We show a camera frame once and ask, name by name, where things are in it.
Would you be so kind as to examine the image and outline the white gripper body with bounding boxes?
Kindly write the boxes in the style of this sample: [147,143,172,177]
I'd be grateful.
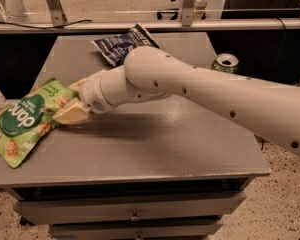
[79,71,115,114]

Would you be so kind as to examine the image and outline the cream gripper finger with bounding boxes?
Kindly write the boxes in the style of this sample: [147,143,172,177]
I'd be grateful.
[68,78,86,93]
[52,99,90,125]

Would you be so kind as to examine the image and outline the green rice chip bag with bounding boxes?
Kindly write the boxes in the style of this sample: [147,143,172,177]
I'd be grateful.
[0,78,77,168]

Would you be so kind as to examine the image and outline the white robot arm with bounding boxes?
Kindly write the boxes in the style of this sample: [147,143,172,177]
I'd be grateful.
[53,46,300,156]

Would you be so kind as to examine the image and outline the dark blue chip bag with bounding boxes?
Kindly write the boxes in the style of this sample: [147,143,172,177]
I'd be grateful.
[92,24,159,67]

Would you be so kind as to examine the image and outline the grey drawer cabinet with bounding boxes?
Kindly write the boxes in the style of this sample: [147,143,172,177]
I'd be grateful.
[0,32,271,240]

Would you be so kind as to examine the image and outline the upper grey drawer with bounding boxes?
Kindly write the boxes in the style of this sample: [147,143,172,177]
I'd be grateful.
[14,191,246,225]

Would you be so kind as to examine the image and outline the grey drawer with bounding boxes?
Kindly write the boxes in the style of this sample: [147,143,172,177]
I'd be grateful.
[14,191,246,225]
[51,219,222,240]

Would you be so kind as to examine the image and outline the green soda can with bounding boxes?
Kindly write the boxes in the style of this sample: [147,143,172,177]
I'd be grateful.
[212,53,239,73]

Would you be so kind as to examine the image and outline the lower grey drawer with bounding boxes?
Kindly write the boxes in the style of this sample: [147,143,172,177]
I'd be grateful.
[51,219,222,240]

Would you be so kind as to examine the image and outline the black cable on rail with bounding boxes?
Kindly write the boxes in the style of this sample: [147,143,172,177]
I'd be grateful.
[0,19,94,30]

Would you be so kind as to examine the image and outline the left metal bracket post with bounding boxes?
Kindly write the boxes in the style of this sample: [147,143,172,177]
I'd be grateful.
[46,0,67,27]

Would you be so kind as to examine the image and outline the metal bracket post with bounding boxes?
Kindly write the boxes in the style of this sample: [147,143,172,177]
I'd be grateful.
[181,0,195,27]
[46,0,67,27]

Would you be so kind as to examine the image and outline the centre metal bracket post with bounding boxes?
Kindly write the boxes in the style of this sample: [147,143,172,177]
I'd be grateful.
[181,0,195,27]

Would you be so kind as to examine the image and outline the metal frame rail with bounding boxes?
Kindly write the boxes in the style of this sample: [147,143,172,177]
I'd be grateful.
[0,18,300,34]

